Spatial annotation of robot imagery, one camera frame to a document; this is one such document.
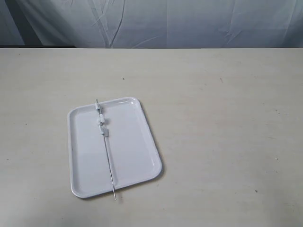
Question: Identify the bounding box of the white foam piece bottom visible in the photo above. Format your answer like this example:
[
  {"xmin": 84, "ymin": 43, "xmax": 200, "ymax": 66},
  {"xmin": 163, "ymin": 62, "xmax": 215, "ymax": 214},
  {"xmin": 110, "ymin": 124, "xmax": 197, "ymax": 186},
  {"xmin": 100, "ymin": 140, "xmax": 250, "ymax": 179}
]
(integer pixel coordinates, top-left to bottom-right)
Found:
[{"xmin": 99, "ymin": 125, "xmax": 109, "ymax": 137}]

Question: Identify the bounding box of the white foam piece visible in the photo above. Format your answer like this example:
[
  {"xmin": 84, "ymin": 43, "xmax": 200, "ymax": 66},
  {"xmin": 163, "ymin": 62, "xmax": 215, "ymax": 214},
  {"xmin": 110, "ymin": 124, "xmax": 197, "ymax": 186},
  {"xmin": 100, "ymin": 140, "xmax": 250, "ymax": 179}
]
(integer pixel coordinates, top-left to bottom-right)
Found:
[
  {"xmin": 95, "ymin": 102, "xmax": 101, "ymax": 113},
  {"xmin": 99, "ymin": 125, "xmax": 109, "ymax": 137},
  {"xmin": 97, "ymin": 113, "xmax": 105, "ymax": 125}
]

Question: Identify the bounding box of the thin metal skewer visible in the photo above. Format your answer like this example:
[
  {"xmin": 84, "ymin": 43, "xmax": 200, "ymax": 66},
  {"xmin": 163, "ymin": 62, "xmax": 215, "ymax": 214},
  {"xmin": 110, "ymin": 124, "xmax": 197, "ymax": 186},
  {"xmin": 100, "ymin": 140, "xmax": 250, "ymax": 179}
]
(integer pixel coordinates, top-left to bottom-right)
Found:
[{"xmin": 96, "ymin": 99, "xmax": 117, "ymax": 201}]

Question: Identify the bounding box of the white foam piece top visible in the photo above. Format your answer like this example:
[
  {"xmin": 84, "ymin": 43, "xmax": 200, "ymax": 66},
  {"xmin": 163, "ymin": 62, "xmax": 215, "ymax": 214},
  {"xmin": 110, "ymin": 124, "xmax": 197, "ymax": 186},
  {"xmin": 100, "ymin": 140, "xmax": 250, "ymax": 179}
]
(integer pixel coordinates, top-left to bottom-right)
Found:
[{"xmin": 95, "ymin": 102, "xmax": 101, "ymax": 113}]

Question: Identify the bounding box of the white rectangular plastic tray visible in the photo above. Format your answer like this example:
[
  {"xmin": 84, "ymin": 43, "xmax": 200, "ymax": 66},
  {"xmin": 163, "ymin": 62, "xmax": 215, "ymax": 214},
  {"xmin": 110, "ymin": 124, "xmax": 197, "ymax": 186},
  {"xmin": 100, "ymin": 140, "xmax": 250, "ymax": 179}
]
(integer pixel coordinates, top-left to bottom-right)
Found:
[{"xmin": 67, "ymin": 97, "xmax": 162, "ymax": 199}]

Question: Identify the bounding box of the blue-grey backdrop curtain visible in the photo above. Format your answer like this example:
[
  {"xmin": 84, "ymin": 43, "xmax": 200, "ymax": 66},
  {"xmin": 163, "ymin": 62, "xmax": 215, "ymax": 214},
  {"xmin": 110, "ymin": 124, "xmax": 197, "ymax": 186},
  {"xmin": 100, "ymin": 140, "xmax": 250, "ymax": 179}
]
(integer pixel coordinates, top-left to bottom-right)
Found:
[{"xmin": 0, "ymin": 0, "xmax": 303, "ymax": 48}]

